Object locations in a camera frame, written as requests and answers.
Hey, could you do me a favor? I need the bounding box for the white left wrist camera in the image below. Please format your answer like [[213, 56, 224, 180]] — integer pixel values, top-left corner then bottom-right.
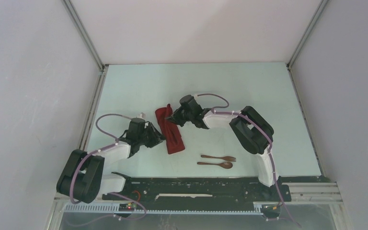
[[137, 113, 146, 120]]

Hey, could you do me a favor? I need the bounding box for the left aluminium frame post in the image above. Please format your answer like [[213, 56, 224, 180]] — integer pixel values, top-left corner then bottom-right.
[[61, 0, 105, 71]]

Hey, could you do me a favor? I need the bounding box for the aluminium frame post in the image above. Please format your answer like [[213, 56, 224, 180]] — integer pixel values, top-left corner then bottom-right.
[[61, 0, 105, 71], [287, 0, 331, 70]]

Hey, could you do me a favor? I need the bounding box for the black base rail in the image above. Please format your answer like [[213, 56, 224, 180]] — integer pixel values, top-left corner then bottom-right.
[[57, 176, 344, 217]]

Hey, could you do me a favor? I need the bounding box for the right aluminium frame post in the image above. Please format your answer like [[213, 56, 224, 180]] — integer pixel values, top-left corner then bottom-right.
[[287, 0, 331, 70]]

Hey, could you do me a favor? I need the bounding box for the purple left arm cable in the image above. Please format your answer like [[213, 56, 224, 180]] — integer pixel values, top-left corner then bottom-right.
[[69, 114, 148, 221]]

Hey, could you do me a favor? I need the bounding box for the red cloth napkin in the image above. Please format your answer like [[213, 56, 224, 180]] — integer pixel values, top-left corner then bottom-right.
[[155, 104, 185, 155]]

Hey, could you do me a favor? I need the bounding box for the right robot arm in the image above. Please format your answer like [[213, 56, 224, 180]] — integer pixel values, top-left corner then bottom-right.
[[166, 93, 279, 200]]

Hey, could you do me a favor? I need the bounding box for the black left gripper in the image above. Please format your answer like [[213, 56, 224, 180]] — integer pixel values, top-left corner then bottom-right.
[[138, 122, 166, 148]]

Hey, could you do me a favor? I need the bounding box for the brown wooden fork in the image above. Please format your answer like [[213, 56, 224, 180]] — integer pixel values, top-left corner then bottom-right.
[[200, 154, 236, 162]]

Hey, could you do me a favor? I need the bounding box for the brown wooden spoon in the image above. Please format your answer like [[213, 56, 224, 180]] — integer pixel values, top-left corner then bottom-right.
[[197, 161, 233, 169]]

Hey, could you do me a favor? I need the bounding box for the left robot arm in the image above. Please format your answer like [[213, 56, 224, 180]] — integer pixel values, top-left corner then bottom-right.
[[56, 118, 166, 204]]

